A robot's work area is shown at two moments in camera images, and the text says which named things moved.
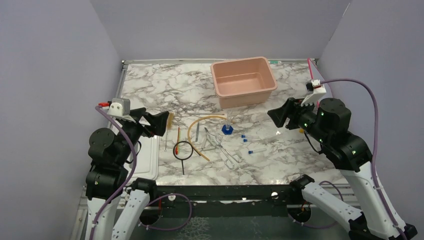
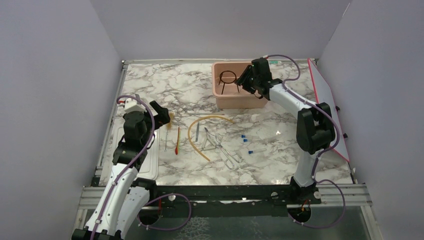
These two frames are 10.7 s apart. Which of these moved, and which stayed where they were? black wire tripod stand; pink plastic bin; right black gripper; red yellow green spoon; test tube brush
Moved: right black gripper; black wire tripod stand
Stayed: pink plastic bin; red yellow green spoon; test tube brush
